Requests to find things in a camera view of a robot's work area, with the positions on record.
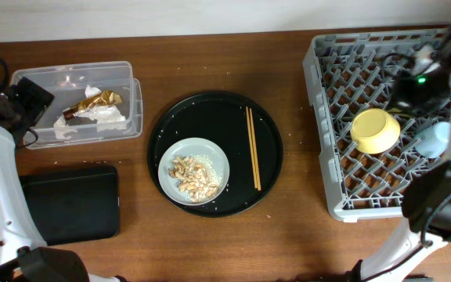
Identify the white tissue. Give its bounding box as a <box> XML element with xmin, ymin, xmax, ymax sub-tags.
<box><xmin>53</xmin><ymin>85</ymin><xmax>127</xmax><ymax>139</ymax></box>

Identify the food scraps and rice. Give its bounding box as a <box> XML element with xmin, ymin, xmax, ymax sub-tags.
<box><xmin>168</xmin><ymin>155</ymin><xmax>223</xmax><ymax>204</ymax></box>

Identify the gold coffee sachet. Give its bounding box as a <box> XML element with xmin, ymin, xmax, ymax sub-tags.
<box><xmin>63</xmin><ymin>90</ymin><xmax>124</xmax><ymax>121</ymax></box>

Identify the white cup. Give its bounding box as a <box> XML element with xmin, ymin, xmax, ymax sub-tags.
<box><xmin>411</xmin><ymin>45</ymin><xmax>440</xmax><ymax>75</ymax></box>

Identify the clear plastic bin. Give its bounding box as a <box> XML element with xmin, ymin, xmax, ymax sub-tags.
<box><xmin>11</xmin><ymin>61</ymin><xmax>143</xmax><ymax>150</ymax></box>

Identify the black rectangular tray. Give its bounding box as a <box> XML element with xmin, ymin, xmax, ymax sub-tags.
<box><xmin>20</xmin><ymin>165</ymin><xmax>120</xmax><ymax>246</ymax></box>

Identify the grey dishwasher rack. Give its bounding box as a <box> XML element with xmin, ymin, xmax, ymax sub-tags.
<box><xmin>303</xmin><ymin>29</ymin><xmax>450</xmax><ymax>222</ymax></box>

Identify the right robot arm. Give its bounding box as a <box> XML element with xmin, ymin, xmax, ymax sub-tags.
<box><xmin>345</xmin><ymin>26</ymin><xmax>451</xmax><ymax>281</ymax></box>

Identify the yellow bowl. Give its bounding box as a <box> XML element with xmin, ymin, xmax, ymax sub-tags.
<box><xmin>350</xmin><ymin>108</ymin><xmax>401</xmax><ymax>154</ymax></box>

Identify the round black serving tray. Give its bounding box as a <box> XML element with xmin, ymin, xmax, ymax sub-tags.
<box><xmin>147</xmin><ymin>91</ymin><xmax>283</xmax><ymax>218</ymax></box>

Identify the light blue cup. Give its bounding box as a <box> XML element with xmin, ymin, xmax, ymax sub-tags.
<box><xmin>414</xmin><ymin>121</ymin><xmax>451</xmax><ymax>158</ymax></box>

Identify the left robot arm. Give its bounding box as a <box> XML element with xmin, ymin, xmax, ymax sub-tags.
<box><xmin>0</xmin><ymin>77</ymin><xmax>120</xmax><ymax>281</ymax></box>

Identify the grey plate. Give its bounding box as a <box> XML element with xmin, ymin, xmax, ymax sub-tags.
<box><xmin>157</xmin><ymin>138</ymin><xmax>230</xmax><ymax>206</ymax></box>

